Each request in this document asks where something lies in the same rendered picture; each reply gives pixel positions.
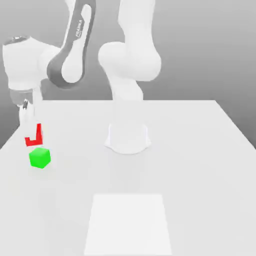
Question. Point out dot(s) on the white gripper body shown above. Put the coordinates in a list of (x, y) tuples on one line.
[(27, 116)]

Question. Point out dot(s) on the small green cube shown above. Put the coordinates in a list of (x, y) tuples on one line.
[(39, 158)]

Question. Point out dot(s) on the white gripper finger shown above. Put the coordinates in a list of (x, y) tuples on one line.
[(31, 131)]

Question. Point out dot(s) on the small red cube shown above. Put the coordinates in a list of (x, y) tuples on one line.
[(33, 142)]

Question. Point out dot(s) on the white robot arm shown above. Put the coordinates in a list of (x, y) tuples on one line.
[(130, 60)]

